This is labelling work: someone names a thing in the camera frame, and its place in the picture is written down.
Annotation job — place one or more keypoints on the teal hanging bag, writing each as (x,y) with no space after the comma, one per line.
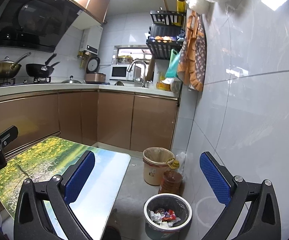
(173,64)

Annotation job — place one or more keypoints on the white water heater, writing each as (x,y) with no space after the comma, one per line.
(91,39)

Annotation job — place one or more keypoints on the white microwave oven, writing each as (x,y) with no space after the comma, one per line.
(119,72)

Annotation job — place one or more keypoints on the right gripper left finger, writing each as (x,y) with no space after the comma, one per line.
(76,176)

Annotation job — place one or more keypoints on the brass wok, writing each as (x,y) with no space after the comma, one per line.
(9,69)

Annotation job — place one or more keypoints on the orange brown hanging apron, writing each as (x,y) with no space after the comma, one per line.
(193,55)

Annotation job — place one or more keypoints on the black frying pan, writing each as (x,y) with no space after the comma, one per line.
(38,70)

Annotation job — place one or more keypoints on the steel pot lid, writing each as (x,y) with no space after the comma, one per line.
(71,80)

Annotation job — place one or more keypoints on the white mesh trash bin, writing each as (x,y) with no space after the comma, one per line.
(154,208)

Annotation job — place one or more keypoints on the yellow bottle on counter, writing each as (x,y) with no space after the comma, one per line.
(160,84)

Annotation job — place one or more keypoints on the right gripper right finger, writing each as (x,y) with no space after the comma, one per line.
(218,177)

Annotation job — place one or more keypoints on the cooking oil bottle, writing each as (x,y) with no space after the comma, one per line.
(171,178)

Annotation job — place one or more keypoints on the red snack bag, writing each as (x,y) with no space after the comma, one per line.
(168,216)

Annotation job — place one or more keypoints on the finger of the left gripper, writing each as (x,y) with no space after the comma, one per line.
(8,136)

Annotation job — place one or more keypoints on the black wall dish rack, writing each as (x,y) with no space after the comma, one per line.
(166,33)

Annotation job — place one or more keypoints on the chrome kitchen faucet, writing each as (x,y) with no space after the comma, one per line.
(138,67)

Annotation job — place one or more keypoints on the pink rice cooker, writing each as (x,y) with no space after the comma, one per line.
(92,71)

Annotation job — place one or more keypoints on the black range hood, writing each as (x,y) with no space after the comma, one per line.
(36,24)

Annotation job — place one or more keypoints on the beige lined trash bucket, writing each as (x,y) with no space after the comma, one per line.
(156,161)

